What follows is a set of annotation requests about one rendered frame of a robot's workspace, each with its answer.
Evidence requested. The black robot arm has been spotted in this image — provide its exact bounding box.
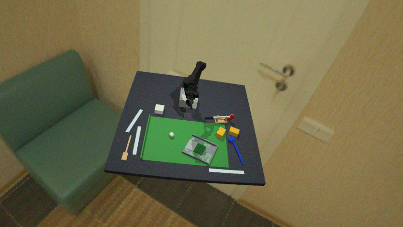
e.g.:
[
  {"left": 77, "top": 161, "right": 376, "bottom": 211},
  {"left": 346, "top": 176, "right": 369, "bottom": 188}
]
[{"left": 183, "top": 61, "right": 206, "bottom": 99}]

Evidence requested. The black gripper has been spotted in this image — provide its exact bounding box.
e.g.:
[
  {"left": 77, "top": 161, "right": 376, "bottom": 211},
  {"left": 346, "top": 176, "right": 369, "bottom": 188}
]
[{"left": 184, "top": 88, "right": 194, "bottom": 109}]

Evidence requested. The green flat mat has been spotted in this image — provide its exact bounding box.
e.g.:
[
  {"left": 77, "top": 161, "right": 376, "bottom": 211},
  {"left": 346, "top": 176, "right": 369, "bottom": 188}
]
[{"left": 140, "top": 116, "right": 229, "bottom": 168}]

